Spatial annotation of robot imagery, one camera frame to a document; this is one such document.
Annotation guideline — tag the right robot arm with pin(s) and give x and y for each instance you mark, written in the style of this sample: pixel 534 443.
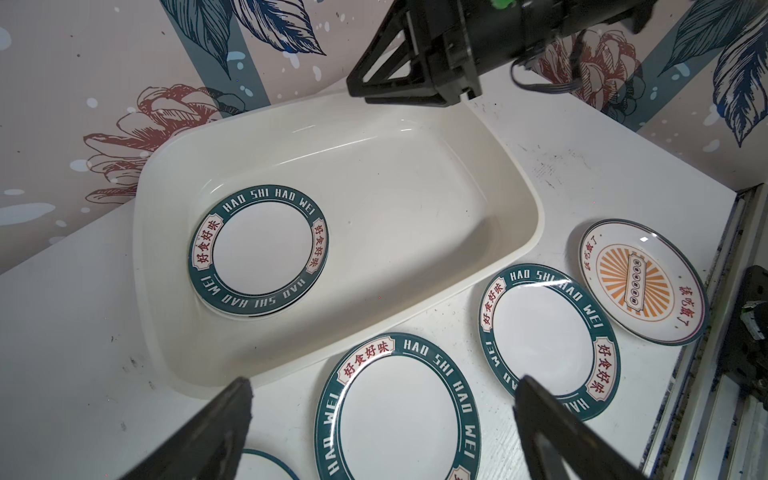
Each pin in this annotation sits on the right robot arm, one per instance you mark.
pixel 581 15

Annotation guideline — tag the green rim plate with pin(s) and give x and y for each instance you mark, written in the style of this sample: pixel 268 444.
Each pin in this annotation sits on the green rim plate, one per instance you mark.
pixel 258 251
pixel 397 406
pixel 537 321

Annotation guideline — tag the orange sunburst plate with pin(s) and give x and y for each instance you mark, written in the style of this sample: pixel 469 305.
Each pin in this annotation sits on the orange sunburst plate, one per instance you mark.
pixel 643 282

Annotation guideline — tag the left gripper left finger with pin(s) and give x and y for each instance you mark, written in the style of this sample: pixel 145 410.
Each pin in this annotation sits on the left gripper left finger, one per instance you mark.
pixel 209 445

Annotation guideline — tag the white black line plate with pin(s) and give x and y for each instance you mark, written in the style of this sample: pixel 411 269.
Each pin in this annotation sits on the white black line plate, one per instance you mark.
pixel 260 465

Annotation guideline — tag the white plastic bin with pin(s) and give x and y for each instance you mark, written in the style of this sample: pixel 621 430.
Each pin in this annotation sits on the white plastic bin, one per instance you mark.
pixel 421 204

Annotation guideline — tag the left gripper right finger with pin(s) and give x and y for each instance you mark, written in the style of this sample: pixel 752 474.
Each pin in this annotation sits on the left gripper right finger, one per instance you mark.
pixel 557 445

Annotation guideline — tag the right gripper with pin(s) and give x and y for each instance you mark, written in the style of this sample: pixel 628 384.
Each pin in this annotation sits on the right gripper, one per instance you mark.
pixel 456 43

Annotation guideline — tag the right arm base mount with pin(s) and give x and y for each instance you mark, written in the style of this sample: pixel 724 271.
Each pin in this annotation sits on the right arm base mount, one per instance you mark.
pixel 744 354

